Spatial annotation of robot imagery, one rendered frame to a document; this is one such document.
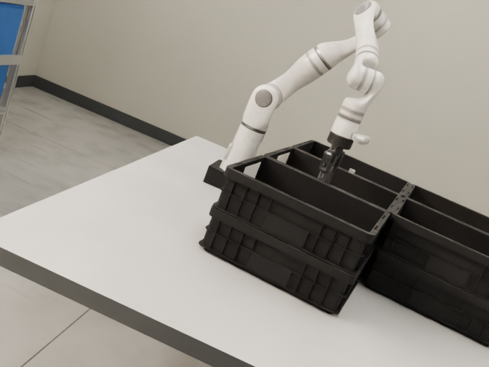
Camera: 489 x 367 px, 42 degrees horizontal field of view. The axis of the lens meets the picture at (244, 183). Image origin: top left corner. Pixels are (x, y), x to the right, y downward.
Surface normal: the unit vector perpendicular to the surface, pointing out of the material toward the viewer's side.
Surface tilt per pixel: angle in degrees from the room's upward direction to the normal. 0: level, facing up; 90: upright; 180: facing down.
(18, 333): 0
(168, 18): 90
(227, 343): 0
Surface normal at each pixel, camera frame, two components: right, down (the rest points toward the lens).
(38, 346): 0.35, -0.90
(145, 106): -0.21, 0.19
